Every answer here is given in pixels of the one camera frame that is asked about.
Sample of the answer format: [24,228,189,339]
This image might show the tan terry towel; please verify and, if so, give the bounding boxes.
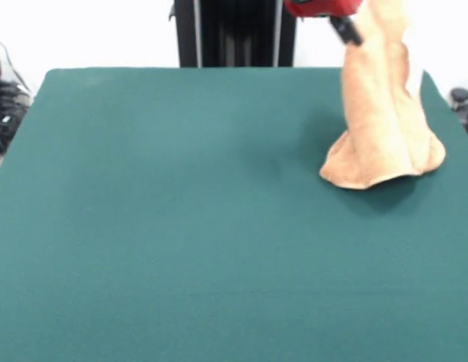
[319,0,448,192]

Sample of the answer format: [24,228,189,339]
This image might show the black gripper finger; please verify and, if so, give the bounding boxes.
[329,15,362,48]

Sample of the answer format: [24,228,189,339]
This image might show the office chair base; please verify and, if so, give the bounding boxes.
[450,87,468,143]
[0,81,33,155]

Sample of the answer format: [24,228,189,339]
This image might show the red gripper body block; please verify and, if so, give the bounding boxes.
[284,0,365,19]

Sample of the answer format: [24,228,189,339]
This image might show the dark green table cloth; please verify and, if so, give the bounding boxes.
[0,66,468,362]

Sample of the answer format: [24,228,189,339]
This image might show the black robot pedestal stand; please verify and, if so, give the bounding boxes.
[167,0,298,68]

